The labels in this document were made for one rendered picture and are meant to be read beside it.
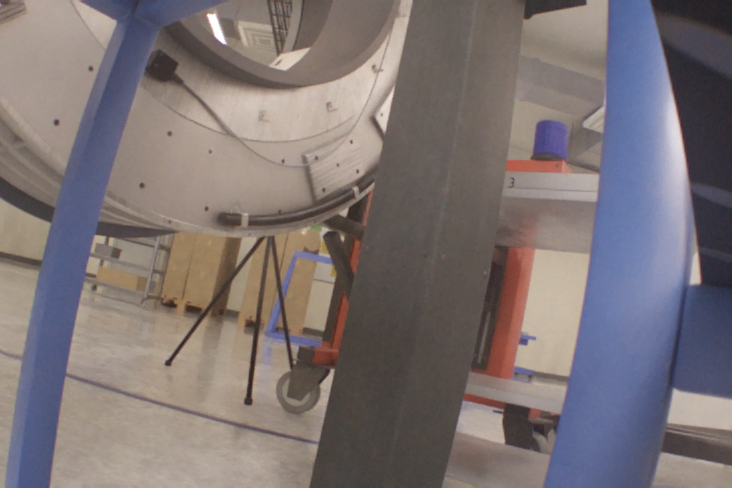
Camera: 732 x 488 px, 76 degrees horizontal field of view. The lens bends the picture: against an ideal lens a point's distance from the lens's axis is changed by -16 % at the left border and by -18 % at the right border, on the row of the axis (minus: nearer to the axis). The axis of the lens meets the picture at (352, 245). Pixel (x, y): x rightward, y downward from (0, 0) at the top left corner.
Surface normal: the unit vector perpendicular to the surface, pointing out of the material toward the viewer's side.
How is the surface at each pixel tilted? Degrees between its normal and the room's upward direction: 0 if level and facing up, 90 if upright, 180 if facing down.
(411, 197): 90
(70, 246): 90
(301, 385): 90
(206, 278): 90
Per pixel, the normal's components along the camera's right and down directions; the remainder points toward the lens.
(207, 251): 0.04, -0.13
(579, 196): -0.59, -0.23
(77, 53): 0.78, 0.08
